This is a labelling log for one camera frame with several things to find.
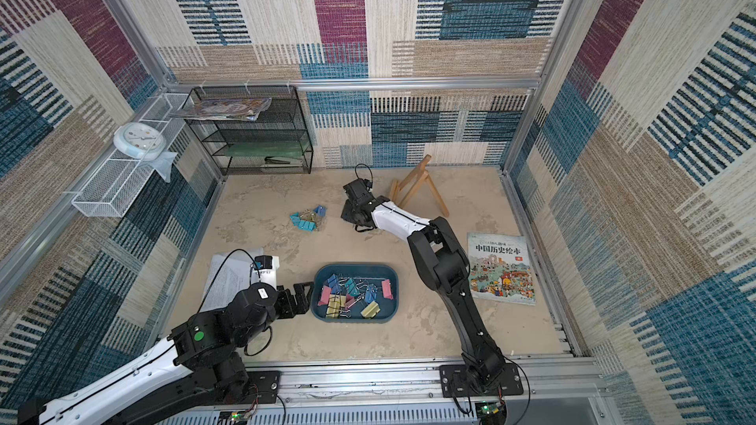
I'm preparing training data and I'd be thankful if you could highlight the black wire mesh shelf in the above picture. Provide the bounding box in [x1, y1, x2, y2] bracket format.
[180, 85, 313, 176]

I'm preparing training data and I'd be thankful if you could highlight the white wire wall basket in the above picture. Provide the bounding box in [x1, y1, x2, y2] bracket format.
[72, 94, 186, 218]

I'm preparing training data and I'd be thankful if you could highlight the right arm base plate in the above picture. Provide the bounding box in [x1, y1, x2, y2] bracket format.
[438, 361, 527, 399]

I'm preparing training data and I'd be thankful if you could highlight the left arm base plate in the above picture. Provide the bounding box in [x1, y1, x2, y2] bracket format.
[198, 370, 282, 408]

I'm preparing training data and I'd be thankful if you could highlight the wooden easel stand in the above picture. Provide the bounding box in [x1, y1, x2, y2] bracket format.
[389, 155, 450, 218]

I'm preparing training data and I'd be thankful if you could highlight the pink binder clip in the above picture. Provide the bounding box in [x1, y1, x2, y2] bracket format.
[318, 285, 332, 306]
[342, 296, 358, 311]
[381, 279, 394, 300]

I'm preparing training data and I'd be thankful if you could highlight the magazine on shelf top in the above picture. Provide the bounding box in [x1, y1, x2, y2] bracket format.
[169, 98, 273, 121]

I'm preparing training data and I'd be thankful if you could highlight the white round clock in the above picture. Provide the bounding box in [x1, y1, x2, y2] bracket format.
[113, 122, 167, 161]

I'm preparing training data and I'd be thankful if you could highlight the white paper document pouch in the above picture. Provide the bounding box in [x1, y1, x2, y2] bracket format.
[200, 248, 264, 312]

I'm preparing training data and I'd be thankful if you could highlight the teal plastic storage box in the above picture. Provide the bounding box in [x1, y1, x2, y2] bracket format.
[310, 263, 399, 324]

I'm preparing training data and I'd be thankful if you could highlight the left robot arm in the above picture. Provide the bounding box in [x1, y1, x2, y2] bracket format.
[17, 283, 313, 424]

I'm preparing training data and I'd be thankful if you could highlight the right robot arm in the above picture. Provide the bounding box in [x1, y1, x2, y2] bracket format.
[342, 178, 522, 395]

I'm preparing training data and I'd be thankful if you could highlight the colourful history picture book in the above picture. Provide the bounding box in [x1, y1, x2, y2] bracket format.
[468, 233, 536, 306]

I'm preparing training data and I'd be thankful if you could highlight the olive yellow binder clip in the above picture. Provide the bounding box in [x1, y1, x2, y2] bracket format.
[360, 301, 380, 319]

